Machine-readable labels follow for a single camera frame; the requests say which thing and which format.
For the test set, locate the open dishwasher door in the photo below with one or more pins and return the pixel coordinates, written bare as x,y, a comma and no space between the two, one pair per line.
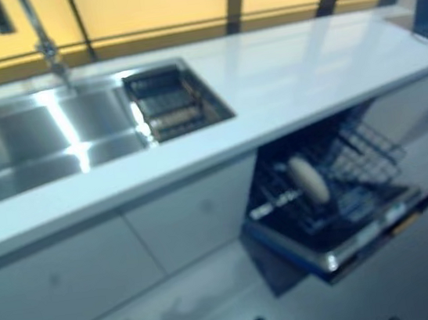
327,243

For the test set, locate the white cabinet door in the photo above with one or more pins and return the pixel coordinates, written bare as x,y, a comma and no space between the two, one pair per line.
190,218
415,98
67,278

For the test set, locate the stainless steel sink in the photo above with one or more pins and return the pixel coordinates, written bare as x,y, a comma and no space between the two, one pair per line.
37,140

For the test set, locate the black dish drying rack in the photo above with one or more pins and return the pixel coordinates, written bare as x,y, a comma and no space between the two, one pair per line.
167,103

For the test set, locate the chrome gooseneck kitchen faucet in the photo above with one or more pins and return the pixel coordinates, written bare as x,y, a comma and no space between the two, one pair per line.
45,44

